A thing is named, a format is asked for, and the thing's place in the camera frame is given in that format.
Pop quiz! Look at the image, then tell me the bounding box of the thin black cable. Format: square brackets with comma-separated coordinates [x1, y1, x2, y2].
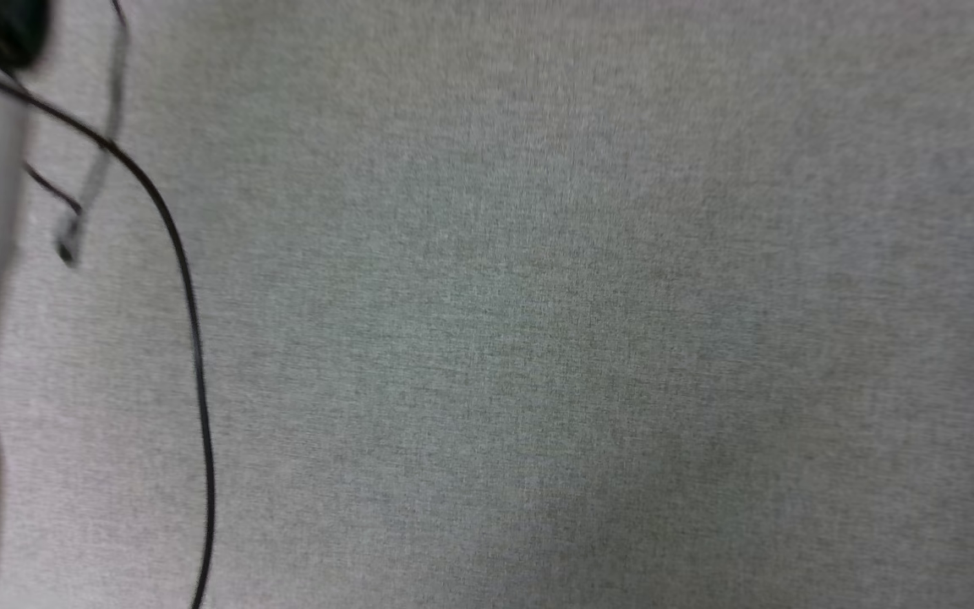
[24, 0, 130, 268]
[0, 52, 217, 609]

